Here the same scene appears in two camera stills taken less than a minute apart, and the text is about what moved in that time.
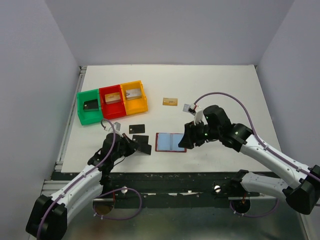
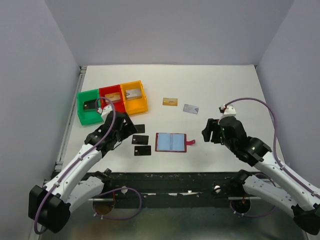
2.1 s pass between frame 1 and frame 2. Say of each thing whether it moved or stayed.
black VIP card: stayed
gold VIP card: stayed
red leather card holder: stayed
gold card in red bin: stayed
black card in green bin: stayed
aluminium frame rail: stayed
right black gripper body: moved
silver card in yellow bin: stayed
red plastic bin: stayed
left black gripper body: moved
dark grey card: stayed
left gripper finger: moved
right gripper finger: moved
